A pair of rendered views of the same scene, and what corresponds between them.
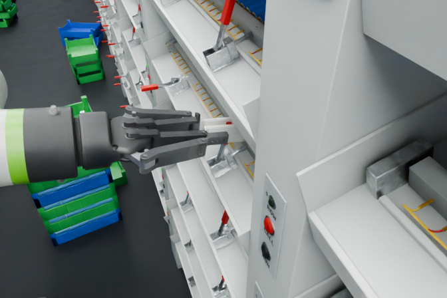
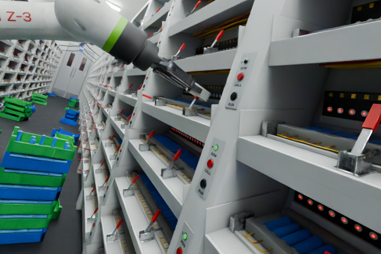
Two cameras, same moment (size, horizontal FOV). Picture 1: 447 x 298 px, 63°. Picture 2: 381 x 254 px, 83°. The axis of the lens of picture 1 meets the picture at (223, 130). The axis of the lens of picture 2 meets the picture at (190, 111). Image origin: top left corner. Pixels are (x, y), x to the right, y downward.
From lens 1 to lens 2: 0.46 m
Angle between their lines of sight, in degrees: 39
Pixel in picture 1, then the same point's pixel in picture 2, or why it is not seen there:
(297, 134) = (269, 16)
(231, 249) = (173, 180)
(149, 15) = (152, 80)
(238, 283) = (178, 191)
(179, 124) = not seen: hidden behind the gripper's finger
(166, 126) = not seen: hidden behind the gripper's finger
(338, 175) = (284, 29)
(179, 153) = (184, 75)
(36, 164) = (126, 34)
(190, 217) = (127, 199)
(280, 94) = (260, 12)
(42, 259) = not seen: outside the picture
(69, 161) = (140, 43)
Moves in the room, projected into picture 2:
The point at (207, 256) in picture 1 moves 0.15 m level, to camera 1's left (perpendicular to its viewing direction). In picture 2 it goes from (136, 219) to (91, 206)
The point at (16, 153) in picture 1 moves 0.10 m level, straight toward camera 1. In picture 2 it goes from (122, 24) to (144, 19)
